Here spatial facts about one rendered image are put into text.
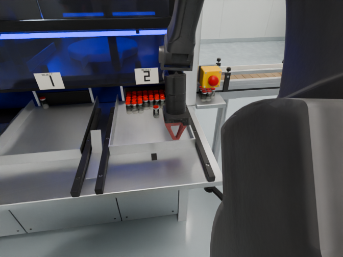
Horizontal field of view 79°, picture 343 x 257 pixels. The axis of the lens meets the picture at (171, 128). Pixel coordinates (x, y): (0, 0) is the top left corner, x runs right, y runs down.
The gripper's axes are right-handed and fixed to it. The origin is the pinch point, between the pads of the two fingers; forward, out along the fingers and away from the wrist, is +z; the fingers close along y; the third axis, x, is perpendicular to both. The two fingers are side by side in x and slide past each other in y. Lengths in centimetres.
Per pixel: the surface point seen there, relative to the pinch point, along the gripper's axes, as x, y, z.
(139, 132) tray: 11.1, 9.4, 2.0
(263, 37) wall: -305, 491, 6
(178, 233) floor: -6, 31, 88
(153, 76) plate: 4.8, 23.1, -13.8
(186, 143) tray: -3.1, -0.7, 1.4
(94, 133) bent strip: 24.3, 3.7, -2.0
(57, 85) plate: 39.1, 23.3, -12.1
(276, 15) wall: -326, 485, -45
